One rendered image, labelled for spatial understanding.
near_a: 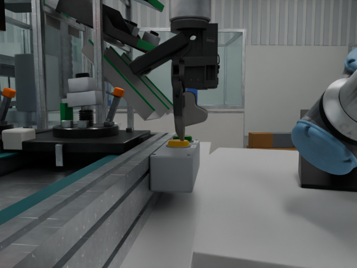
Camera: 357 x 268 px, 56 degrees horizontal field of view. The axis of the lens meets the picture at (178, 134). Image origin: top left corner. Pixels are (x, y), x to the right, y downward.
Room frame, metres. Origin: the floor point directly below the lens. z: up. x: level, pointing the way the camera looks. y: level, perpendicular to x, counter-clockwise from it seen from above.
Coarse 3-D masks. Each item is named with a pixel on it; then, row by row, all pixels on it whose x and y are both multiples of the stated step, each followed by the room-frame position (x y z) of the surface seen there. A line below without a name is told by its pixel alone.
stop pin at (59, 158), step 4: (60, 144) 0.61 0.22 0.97; (64, 144) 0.61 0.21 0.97; (56, 148) 0.60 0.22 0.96; (60, 148) 0.60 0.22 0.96; (64, 148) 0.61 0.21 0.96; (56, 152) 0.60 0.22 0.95; (60, 152) 0.60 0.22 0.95; (64, 152) 0.61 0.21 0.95; (56, 156) 0.60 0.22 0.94; (60, 156) 0.60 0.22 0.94; (64, 156) 0.61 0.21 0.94; (56, 160) 0.60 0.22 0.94; (60, 160) 0.60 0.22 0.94; (64, 160) 0.61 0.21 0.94; (56, 164) 0.60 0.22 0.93; (60, 164) 0.60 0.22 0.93; (64, 164) 0.61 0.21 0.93
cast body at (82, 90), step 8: (72, 80) 0.72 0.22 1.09; (80, 80) 0.71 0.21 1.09; (88, 80) 0.71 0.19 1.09; (72, 88) 0.72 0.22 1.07; (80, 88) 0.71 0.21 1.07; (88, 88) 0.71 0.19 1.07; (72, 96) 0.72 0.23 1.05; (80, 96) 0.71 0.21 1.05; (88, 96) 0.71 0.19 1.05; (96, 96) 0.71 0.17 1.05; (72, 104) 0.72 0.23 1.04; (80, 104) 0.71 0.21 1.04; (88, 104) 0.71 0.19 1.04; (96, 104) 0.71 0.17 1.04
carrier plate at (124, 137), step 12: (48, 132) 0.78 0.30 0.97; (120, 132) 0.78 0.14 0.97; (132, 132) 0.78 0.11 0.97; (144, 132) 0.78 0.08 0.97; (24, 144) 0.62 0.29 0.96; (36, 144) 0.62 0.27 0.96; (48, 144) 0.62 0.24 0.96; (72, 144) 0.61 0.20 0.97; (84, 144) 0.61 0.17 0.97; (96, 144) 0.61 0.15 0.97; (108, 144) 0.61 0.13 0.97; (120, 144) 0.60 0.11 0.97; (132, 144) 0.66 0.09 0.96
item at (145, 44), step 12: (60, 0) 1.00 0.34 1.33; (72, 0) 0.98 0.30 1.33; (84, 0) 0.97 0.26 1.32; (72, 12) 0.98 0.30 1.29; (84, 12) 0.97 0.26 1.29; (108, 12) 1.09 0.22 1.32; (108, 24) 0.95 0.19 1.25; (120, 24) 1.08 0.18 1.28; (120, 36) 0.94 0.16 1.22; (132, 36) 0.93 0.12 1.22; (144, 48) 0.97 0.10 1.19
